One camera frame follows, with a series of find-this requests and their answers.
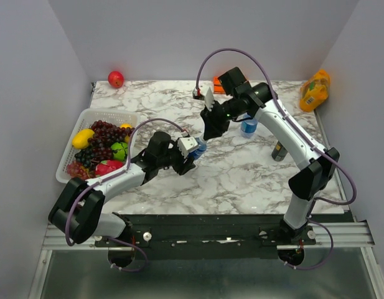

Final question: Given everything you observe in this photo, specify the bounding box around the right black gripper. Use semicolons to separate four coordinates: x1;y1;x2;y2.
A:
199;97;240;141

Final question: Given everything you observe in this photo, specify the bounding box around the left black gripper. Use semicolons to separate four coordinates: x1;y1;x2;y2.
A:
157;137;197;176

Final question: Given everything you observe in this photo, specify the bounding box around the clear bottle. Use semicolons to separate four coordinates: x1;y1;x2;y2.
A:
240;113;258;138
190;137;207;161

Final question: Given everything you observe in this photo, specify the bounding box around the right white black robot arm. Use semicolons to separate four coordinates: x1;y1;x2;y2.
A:
200;67;340;244

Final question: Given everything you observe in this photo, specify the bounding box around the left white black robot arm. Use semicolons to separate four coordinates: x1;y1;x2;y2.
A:
48;131;199;246

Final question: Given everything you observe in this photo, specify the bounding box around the orange razor box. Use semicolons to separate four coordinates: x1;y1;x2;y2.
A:
212;77;225;95

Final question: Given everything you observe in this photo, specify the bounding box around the small yellow fruit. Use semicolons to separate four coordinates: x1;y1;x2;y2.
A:
120;123;134;143

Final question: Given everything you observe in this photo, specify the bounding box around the black drink can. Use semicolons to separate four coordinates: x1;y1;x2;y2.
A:
271;141;288;162

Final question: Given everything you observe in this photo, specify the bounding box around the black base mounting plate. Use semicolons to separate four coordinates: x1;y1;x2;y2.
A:
95;213;356;261

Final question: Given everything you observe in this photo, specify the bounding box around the red dragon fruit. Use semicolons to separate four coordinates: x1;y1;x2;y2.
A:
95;160;124;177

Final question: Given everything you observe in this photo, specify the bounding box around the dark purple grape bunch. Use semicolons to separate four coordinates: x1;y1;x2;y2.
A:
74;120;124;171

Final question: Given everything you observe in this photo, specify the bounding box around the yellow lemon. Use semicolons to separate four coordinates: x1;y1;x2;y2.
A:
72;128;95;150

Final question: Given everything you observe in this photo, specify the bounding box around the red grape bunch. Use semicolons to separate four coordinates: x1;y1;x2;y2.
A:
67;161;91;180

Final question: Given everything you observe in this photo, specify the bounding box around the red apple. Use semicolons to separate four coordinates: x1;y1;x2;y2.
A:
108;71;124;88

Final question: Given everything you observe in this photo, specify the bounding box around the orange snack bag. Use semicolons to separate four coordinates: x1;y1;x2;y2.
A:
299;69;330;112

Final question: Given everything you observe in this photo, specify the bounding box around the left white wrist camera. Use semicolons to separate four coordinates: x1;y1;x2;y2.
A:
177;136;199;159

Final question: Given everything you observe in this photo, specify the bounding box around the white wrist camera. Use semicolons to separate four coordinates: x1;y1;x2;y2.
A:
192;87;215;111
177;136;199;159

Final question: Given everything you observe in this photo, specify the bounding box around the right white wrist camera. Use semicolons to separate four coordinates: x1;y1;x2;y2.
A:
192;87;215;111

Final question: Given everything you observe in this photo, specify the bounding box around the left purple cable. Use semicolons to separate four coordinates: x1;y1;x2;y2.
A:
64;117;189;272

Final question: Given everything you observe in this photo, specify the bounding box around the purple cable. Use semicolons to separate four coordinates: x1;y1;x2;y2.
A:
64;117;189;272
195;47;357;271

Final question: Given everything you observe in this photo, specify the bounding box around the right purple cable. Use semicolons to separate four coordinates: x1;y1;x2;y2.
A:
195;47;357;271

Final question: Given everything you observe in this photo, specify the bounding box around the aluminium frame rail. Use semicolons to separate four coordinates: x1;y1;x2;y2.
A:
42;222;375;250

